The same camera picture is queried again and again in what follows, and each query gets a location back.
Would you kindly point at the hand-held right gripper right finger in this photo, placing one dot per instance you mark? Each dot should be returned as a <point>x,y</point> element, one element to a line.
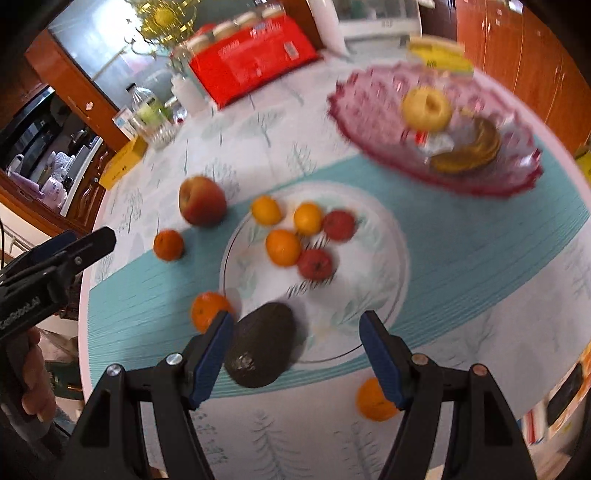
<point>382,364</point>

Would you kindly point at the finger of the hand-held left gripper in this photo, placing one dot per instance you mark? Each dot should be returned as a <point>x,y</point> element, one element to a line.
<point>94,243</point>
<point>48,245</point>

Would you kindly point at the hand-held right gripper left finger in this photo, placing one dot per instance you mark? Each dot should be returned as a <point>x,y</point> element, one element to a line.
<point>213,362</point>

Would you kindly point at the small orange mandarin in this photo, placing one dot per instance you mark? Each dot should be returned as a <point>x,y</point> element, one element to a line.
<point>375,399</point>
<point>282,248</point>
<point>168,244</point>
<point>266,210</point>
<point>207,310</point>
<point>308,218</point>

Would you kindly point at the dark green avocado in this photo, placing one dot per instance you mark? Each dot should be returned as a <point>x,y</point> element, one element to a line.
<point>263,344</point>

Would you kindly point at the white floral plate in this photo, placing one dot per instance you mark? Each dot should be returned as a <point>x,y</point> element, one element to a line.
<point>369,277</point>

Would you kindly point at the red apple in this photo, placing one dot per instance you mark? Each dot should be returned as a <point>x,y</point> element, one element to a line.
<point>202,201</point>

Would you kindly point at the small red round fruit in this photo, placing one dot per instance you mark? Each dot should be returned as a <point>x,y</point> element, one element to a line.
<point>315,264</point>
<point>339,225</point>

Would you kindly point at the pink glass fruit bowl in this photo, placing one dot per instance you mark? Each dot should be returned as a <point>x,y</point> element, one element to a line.
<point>369,120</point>

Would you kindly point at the person's left hand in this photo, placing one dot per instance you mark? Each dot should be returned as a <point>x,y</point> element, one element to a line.
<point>34,383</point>

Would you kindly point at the yellow cardboard box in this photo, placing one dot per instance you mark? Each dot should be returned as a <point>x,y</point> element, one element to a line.
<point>121,161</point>

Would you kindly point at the black kitchen appliance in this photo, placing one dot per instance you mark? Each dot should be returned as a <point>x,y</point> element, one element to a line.
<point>25,124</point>

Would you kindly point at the small white blue box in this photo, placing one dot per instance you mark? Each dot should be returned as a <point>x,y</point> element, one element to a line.
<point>122,122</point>

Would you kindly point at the clear glass cup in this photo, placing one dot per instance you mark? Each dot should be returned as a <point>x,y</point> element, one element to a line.
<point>157,134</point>

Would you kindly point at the clear bottle with green label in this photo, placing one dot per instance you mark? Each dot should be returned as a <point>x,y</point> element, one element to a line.
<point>147,108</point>

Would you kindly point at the white plastic container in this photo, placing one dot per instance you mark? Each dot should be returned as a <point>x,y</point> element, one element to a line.
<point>187,94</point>

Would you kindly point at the small red white wrapper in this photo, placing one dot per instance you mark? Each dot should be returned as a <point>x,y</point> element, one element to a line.
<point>434,142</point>

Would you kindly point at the overripe brown banana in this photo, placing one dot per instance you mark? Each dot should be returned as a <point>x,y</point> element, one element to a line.
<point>478,147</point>

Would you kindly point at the golden filigree ornament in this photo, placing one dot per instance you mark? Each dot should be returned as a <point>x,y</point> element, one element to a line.
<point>161,16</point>

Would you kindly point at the red pack of paper cups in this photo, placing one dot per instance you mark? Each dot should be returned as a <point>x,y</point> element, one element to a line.
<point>254,60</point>

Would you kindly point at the yellow apple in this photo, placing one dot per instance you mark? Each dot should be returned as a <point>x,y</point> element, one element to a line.
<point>425,108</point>

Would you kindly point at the yellow green package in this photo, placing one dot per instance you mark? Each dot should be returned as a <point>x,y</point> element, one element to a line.
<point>584,161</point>

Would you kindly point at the yellow tissue pack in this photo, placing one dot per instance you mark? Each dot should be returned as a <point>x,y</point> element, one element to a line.
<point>438,57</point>

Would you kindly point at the brown wooden cabinets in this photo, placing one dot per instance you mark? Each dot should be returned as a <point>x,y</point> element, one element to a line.
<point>508,55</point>

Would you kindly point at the white countertop appliance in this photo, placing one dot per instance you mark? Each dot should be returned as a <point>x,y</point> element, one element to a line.
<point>369,23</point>

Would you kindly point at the wooden frame glass door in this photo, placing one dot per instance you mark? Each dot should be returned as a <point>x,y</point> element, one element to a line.
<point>92,55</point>

